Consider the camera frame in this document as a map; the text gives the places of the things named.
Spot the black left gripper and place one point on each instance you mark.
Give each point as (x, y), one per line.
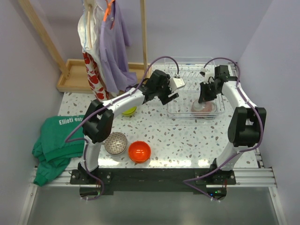
(168, 94)

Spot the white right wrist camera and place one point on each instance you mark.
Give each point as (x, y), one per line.
(208, 76)

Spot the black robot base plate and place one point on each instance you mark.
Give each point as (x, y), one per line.
(164, 180)

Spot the red floral white garment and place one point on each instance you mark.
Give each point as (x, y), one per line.
(91, 56)

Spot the wooden clothes hanger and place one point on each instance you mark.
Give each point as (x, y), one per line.
(88, 10)

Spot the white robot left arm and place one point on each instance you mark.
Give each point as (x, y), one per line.
(98, 120)

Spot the aluminium rail frame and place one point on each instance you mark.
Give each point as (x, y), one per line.
(174, 143)

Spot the wooden clothes rack stand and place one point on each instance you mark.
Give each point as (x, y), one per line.
(73, 72)

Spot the lilac purple shirt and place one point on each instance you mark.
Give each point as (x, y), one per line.
(113, 55)

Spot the orange clothes hanger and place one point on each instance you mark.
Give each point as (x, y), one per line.
(109, 16)

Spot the lower lime green bowl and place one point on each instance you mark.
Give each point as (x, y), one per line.
(129, 113)

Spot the pink white ceramic bowl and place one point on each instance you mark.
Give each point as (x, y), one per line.
(204, 107)

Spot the green sweatshirt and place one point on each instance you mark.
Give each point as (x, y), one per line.
(51, 150)

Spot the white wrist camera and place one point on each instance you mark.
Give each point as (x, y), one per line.
(176, 83)
(208, 76)

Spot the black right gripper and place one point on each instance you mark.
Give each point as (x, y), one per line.
(204, 96)

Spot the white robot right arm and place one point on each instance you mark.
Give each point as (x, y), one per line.
(245, 131)

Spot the brown patterned ceramic bowl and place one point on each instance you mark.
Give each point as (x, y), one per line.
(116, 143)

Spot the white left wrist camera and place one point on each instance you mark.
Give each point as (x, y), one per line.
(176, 83)

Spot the white wire dish rack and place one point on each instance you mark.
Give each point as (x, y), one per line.
(188, 68)

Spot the upper lime green bowl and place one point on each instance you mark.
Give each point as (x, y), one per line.
(133, 108)

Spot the lime green bowl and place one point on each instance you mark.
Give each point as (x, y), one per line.
(129, 113)
(133, 108)

